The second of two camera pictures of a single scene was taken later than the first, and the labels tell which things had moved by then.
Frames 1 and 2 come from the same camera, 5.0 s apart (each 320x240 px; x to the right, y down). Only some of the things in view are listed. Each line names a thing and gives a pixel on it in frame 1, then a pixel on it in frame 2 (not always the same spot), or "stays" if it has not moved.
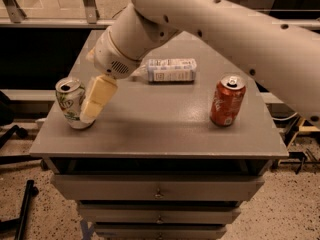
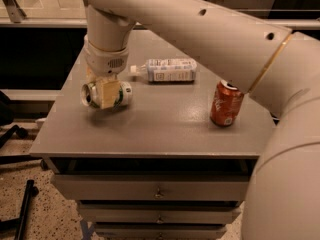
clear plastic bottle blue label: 166,70 stays
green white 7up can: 70,92 to 90,95
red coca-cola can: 227,100 stays
